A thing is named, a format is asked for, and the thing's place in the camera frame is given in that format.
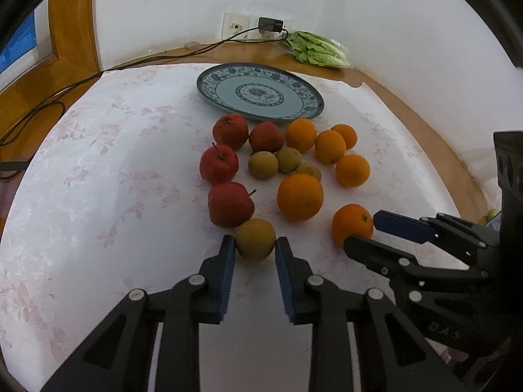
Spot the large orange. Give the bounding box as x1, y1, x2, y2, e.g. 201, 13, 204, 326
277, 173, 324, 222

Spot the red apple front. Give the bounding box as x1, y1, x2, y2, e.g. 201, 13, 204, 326
208, 181, 255, 228

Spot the red apple with stem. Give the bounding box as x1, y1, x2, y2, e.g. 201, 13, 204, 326
199, 144, 239, 185

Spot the small yellow-brown pear right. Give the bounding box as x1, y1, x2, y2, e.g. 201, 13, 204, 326
295, 162, 322, 181

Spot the small yellow-brown pear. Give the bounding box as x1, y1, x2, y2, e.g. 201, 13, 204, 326
248, 151, 278, 181
295, 162, 322, 181
276, 147, 302, 173

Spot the small yellow-brown pear middle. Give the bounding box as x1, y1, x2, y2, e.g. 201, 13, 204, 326
276, 147, 302, 173

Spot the small yellow-brown pear left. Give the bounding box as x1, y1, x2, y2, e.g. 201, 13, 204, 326
248, 151, 278, 181

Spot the white floral tablecloth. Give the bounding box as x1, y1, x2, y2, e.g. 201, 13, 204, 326
1, 65, 457, 391

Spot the red apple back middle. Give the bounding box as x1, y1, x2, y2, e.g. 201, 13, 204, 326
249, 121, 284, 153

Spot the bagged green lettuce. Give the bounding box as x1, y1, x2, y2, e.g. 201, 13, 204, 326
283, 31, 351, 69

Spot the red apple back left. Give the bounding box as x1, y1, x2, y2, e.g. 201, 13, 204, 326
212, 114, 249, 151

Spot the blue white patterned plate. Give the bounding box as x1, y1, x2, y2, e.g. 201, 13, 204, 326
196, 62, 325, 123

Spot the black power adapter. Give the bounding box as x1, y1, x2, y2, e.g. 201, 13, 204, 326
258, 17, 284, 33

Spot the black power cable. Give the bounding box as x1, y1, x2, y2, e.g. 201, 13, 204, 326
0, 26, 290, 181

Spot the wooden window frame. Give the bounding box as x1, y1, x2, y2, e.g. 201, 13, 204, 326
1, 0, 101, 133

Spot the white wall socket plate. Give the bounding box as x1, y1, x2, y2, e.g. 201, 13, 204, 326
221, 12, 283, 41

